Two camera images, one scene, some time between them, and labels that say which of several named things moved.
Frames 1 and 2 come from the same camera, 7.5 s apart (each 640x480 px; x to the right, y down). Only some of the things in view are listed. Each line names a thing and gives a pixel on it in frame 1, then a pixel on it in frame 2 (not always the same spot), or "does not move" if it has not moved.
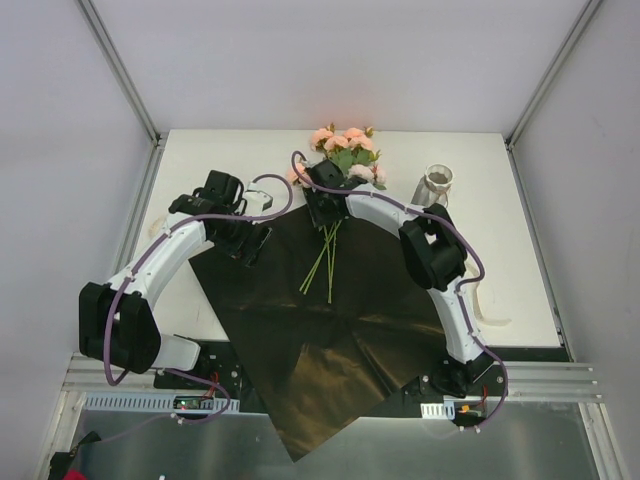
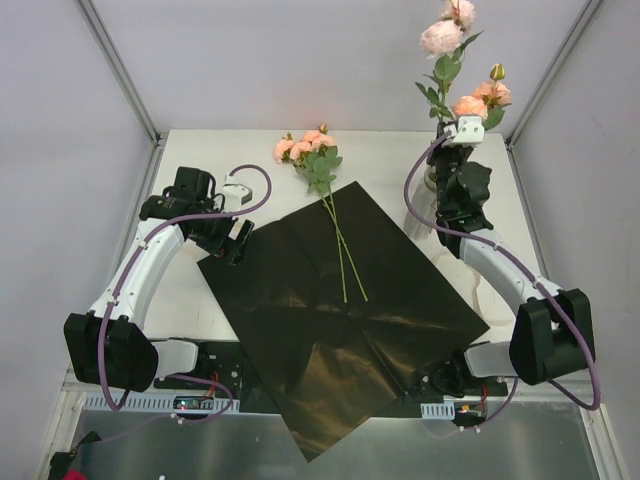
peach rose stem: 293,176 → 310,153
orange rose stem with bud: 354,150 → 487,99
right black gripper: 326,212 → 447,156
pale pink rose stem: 372,174 → 444,42
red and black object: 61,462 does not move
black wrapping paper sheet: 325,323 does not move
